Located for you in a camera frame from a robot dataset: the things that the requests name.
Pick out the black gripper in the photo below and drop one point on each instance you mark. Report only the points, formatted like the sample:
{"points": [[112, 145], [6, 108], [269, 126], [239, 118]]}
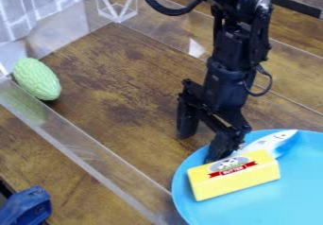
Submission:
{"points": [[215, 103]]}

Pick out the blue oval tray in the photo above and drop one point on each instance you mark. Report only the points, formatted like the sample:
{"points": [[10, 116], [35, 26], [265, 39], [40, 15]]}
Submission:
{"points": [[289, 201]]}

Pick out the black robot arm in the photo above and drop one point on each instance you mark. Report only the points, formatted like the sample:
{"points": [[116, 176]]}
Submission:
{"points": [[240, 35]]}

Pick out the white toy fish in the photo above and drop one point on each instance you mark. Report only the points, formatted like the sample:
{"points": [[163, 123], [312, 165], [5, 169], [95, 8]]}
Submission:
{"points": [[276, 143]]}

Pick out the yellow butter block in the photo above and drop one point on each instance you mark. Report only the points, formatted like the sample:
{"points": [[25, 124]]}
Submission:
{"points": [[232, 174]]}

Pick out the clear acrylic front barrier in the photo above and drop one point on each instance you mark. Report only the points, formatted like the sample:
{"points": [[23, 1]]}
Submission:
{"points": [[131, 185]]}

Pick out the green bitter gourd toy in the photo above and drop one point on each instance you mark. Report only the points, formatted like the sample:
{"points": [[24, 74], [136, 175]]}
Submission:
{"points": [[36, 79]]}

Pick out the blue clamp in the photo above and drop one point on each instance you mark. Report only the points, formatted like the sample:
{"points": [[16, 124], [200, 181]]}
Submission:
{"points": [[27, 207]]}

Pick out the white patterned curtain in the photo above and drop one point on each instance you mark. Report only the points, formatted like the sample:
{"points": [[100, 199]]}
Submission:
{"points": [[20, 14]]}

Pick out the clear acrylic corner bracket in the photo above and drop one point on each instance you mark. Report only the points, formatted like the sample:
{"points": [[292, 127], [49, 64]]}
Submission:
{"points": [[116, 10]]}

